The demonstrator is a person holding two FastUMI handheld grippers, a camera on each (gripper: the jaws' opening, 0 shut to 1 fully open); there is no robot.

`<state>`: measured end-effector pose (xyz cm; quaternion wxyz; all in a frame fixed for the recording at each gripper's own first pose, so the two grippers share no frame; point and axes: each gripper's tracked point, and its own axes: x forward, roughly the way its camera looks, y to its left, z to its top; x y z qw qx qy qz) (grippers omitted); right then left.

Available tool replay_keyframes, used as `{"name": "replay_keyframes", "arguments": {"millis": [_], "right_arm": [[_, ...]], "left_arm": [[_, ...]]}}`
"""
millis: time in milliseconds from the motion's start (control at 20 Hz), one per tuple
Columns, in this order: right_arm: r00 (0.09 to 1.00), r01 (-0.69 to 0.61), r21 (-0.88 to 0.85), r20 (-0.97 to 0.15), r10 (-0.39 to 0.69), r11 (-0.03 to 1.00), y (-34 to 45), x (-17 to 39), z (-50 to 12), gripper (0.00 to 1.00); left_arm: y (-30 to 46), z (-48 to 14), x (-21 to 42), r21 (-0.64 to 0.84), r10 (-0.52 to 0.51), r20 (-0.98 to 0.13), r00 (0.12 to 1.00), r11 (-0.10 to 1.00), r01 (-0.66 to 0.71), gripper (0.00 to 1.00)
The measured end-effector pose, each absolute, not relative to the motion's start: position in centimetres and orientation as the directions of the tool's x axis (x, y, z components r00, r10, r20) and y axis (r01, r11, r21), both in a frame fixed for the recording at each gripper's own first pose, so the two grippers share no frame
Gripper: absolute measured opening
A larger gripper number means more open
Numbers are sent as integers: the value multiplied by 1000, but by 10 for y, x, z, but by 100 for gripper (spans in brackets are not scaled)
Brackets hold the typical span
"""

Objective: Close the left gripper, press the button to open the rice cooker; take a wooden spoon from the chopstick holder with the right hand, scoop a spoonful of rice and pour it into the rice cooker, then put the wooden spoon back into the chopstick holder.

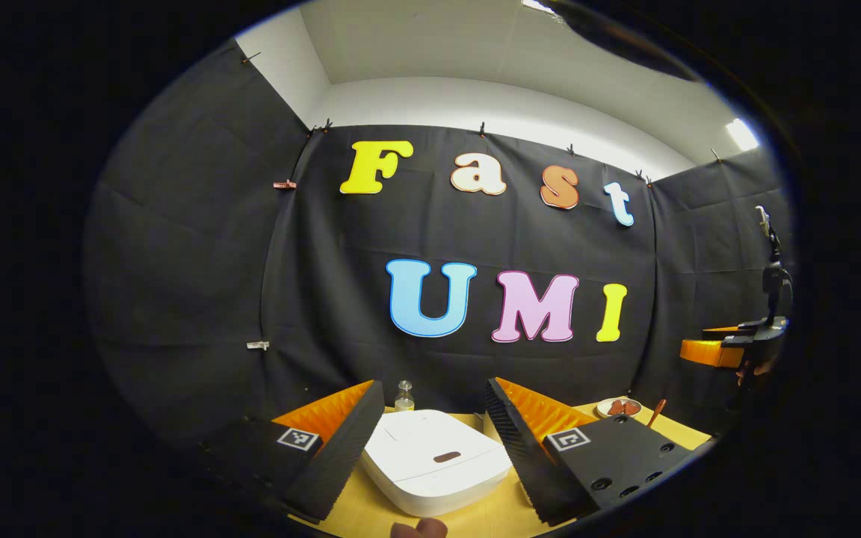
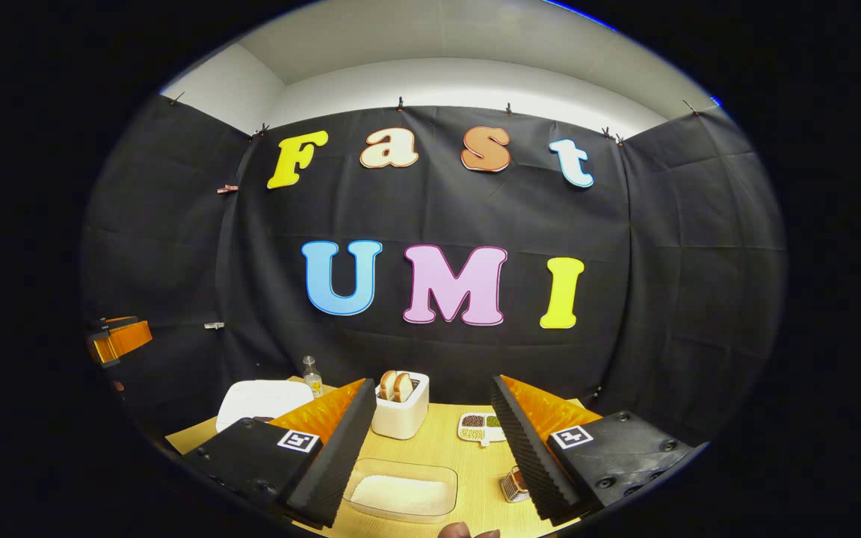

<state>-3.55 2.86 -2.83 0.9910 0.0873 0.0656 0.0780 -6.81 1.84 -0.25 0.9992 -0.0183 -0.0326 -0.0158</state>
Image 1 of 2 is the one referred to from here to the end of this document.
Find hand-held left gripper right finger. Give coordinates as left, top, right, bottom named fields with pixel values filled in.
left=484, top=377, right=693, bottom=526

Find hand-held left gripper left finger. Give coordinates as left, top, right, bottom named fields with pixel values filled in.
left=203, top=380, right=386, bottom=524

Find round white plate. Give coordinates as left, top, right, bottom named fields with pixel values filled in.
left=596, top=398, right=643, bottom=419

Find short ceiling light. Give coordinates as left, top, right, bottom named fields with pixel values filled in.
left=726, top=118, right=760, bottom=152

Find white rice cooker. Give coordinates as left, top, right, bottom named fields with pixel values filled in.
left=361, top=409, right=513, bottom=518

